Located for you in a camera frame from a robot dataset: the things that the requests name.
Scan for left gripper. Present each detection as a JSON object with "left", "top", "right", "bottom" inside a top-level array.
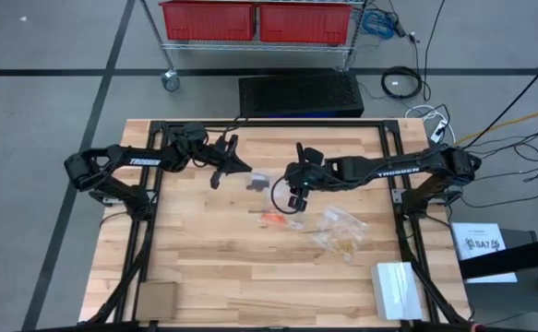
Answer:
[{"left": 209, "top": 135, "right": 254, "bottom": 190}]

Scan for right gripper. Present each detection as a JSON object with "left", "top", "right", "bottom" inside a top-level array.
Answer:
[{"left": 282, "top": 141, "right": 328, "bottom": 213}]

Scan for black floor mat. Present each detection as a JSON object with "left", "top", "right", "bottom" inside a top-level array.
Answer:
[{"left": 238, "top": 73, "right": 365, "bottom": 119}]

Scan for grey cart caster wheel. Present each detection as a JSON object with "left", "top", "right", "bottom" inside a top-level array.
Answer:
[{"left": 161, "top": 68, "right": 181, "bottom": 93}]

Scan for red plastic storage bin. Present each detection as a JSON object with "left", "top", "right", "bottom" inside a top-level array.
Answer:
[
  {"left": 258, "top": 2, "right": 353, "bottom": 46},
  {"left": 159, "top": 0, "right": 257, "bottom": 42}
]

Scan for white cardboard box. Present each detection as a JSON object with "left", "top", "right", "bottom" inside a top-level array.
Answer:
[{"left": 370, "top": 261, "right": 424, "bottom": 322}]

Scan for brown cardboard piece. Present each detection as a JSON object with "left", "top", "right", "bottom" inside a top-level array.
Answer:
[{"left": 135, "top": 281, "right": 179, "bottom": 322}]

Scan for white power strip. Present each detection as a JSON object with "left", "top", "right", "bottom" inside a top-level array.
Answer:
[{"left": 429, "top": 118, "right": 449, "bottom": 145}]

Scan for black power adapter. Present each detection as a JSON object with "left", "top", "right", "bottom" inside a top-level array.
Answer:
[{"left": 386, "top": 9, "right": 408, "bottom": 39}]

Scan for white printed paper sheet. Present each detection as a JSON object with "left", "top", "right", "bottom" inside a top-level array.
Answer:
[{"left": 449, "top": 221, "right": 520, "bottom": 284}]

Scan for black metal beam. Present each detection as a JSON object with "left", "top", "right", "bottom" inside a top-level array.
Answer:
[{"left": 458, "top": 233, "right": 538, "bottom": 280}]

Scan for dark grey platform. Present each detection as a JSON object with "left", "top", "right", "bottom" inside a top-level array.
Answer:
[{"left": 461, "top": 229, "right": 538, "bottom": 332}]

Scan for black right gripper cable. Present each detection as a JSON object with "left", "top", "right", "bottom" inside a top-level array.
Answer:
[{"left": 270, "top": 176, "right": 298, "bottom": 216}]

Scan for black aluminium table frame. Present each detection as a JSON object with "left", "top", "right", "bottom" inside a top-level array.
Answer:
[{"left": 83, "top": 119, "right": 472, "bottom": 332}]

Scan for chrome wire shelf cart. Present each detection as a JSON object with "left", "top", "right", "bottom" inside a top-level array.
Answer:
[{"left": 137, "top": 0, "right": 370, "bottom": 92}]

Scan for black coiled cable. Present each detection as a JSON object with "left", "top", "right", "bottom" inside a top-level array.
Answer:
[{"left": 380, "top": 65, "right": 424, "bottom": 101}]

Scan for white cable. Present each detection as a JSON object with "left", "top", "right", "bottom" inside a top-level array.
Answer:
[{"left": 404, "top": 103, "right": 458, "bottom": 148}]

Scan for blue coiled cable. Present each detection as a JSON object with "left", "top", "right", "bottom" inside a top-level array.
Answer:
[{"left": 361, "top": 8, "right": 397, "bottom": 41}]

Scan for long thin black cable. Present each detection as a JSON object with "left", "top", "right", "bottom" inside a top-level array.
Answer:
[{"left": 423, "top": 0, "right": 448, "bottom": 102}]

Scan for yellow cable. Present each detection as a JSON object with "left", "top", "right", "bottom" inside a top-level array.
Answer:
[{"left": 434, "top": 103, "right": 538, "bottom": 154}]

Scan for thick black floor cable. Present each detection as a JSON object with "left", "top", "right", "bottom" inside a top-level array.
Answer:
[{"left": 457, "top": 58, "right": 538, "bottom": 152}]

